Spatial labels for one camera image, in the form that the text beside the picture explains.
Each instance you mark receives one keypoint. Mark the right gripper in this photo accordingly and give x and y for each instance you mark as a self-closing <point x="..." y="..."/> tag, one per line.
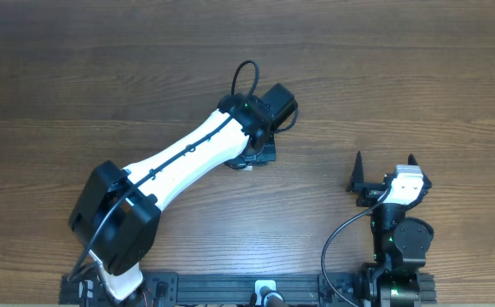
<point x="369" y="187"/>

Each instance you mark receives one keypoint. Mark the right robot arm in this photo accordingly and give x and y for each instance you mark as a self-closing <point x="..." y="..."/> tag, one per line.
<point x="405" y="243"/>

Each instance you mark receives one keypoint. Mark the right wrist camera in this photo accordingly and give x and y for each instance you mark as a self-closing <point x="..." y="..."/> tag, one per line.
<point x="406" y="185"/>

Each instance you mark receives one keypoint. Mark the mounting rail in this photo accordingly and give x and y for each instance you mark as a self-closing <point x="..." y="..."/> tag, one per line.
<point x="217" y="290"/>

